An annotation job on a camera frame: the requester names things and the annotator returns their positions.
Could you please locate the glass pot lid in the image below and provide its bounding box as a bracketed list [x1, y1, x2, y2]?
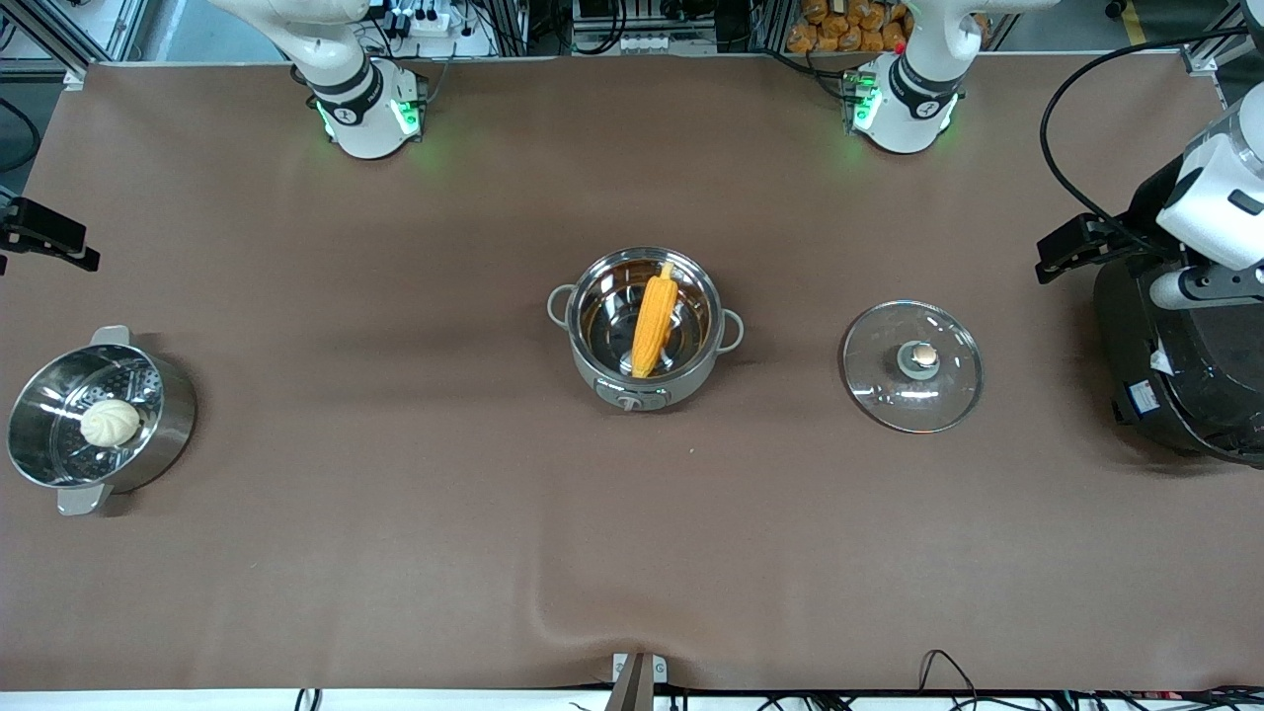
[840, 299, 985, 435]

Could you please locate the yellow corn cob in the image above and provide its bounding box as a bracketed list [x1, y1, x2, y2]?
[629, 261, 681, 380]

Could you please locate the stainless steel steamer pot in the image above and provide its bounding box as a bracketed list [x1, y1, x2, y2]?
[6, 326, 198, 517]

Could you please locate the grey electric cooking pot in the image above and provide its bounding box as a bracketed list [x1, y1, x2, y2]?
[547, 246, 745, 414]

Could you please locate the black rice cooker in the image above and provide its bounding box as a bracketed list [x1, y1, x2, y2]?
[1093, 252, 1264, 468]

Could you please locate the white steamed bun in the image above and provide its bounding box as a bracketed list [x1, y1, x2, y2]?
[79, 398, 143, 449]

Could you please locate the bag of orange breads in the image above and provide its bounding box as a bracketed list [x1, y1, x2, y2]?
[787, 0, 991, 54]

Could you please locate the brown table mat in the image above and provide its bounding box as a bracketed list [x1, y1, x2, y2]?
[0, 54, 1264, 692]

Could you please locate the aluminium frame profile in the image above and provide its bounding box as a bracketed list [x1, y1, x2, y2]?
[0, 0, 151, 92]
[1180, 0, 1264, 78]

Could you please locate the black looped floor cable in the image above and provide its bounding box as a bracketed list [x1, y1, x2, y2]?
[916, 649, 981, 700]

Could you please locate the metal table bracket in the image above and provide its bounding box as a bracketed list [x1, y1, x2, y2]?
[604, 651, 670, 711]

